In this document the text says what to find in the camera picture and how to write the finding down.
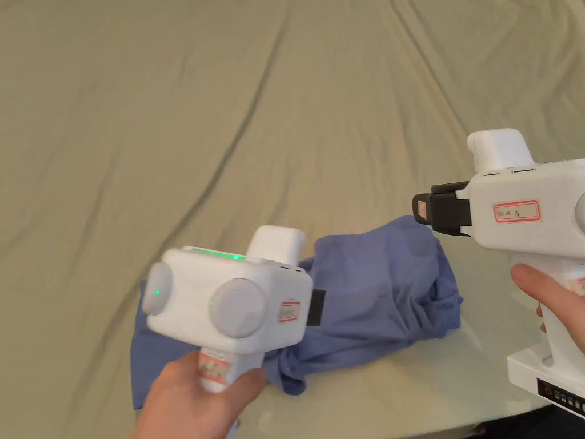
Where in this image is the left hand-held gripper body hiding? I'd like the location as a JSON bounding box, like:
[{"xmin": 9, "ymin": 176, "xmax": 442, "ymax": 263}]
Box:
[{"xmin": 141, "ymin": 225, "xmax": 326, "ymax": 394}]

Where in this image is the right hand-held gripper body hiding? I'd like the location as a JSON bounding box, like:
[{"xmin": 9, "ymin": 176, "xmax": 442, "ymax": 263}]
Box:
[{"xmin": 412, "ymin": 128, "xmax": 585, "ymax": 419}]

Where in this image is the person's right hand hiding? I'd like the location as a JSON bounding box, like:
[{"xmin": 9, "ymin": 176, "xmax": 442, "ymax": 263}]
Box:
[{"xmin": 510, "ymin": 264, "xmax": 585, "ymax": 357}]

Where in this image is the person's left hand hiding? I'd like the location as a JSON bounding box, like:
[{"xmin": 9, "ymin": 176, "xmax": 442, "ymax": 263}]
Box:
[{"xmin": 133, "ymin": 354, "xmax": 268, "ymax": 439}]

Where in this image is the blue shirt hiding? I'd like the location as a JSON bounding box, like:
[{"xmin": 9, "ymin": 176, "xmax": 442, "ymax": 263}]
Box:
[{"xmin": 130, "ymin": 215, "xmax": 464, "ymax": 410}]

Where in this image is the bed with pale green sheet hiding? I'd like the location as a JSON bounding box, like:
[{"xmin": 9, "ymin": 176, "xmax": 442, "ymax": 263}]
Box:
[{"xmin": 0, "ymin": 0, "xmax": 585, "ymax": 439}]

